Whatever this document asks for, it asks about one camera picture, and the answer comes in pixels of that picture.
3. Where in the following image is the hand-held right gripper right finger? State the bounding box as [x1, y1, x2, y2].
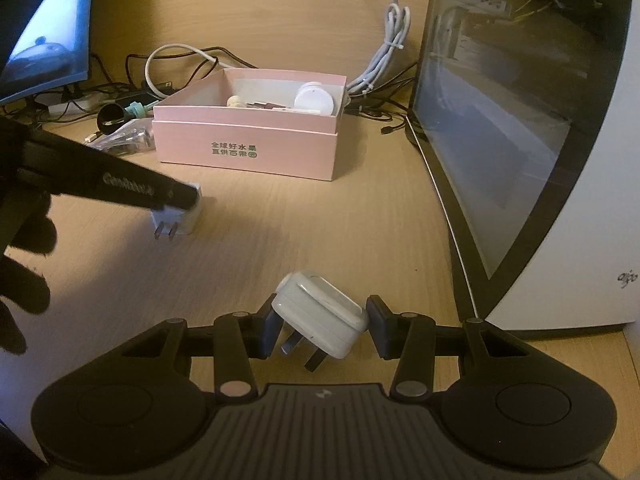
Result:
[366, 295, 521, 401]

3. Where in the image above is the black tape roll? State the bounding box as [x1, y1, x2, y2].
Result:
[96, 102, 126, 133]

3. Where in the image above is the black cable with plug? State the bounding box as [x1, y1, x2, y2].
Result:
[345, 57, 418, 137]

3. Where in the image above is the thin black cable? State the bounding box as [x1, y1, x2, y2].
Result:
[90, 47, 261, 106]

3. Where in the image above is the white power strip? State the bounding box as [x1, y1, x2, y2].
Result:
[47, 92, 101, 116]

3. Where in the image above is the small white two-pin charger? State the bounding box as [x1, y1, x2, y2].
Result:
[151, 184, 203, 243]

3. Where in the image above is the pink cardboard box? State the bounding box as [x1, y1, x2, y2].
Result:
[151, 67, 348, 182]

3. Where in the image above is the person's left hand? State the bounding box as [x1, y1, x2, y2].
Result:
[0, 180, 58, 357]

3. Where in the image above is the computer monitor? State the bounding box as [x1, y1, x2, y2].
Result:
[0, 0, 96, 106]

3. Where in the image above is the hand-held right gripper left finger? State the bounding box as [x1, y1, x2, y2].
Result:
[122, 300, 286, 401]

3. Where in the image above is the clear bag with black cable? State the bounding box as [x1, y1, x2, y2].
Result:
[90, 120, 155, 156]

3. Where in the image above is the computer case with glass panel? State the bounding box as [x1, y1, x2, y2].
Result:
[407, 0, 640, 333]

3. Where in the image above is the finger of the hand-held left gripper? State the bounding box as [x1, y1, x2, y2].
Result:
[164, 180, 199, 212]

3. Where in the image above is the black power adapter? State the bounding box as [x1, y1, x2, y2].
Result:
[117, 87, 161, 103]

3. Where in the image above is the bundled white cable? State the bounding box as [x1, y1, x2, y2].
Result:
[347, 0, 413, 93]

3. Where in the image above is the white round container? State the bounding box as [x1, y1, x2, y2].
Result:
[292, 81, 346, 117]

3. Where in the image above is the looped white cable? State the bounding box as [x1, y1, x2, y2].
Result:
[144, 44, 218, 98]

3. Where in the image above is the large white charger plug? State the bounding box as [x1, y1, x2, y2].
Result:
[274, 271, 370, 372]

